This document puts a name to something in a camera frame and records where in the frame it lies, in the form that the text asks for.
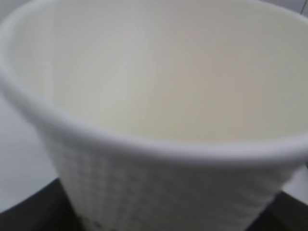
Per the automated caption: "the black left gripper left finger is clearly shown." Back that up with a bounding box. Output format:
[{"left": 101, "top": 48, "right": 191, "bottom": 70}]
[{"left": 0, "top": 179, "right": 83, "bottom": 231}]

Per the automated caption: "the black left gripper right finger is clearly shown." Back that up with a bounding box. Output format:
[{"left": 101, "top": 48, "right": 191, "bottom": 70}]
[{"left": 247, "top": 192, "right": 308, "bottom": 231}]

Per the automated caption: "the white paper cup green logo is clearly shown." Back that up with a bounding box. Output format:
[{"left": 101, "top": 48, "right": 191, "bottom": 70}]
[{"left": 0, "top": 0, "right": 308, "bottom": 231}]

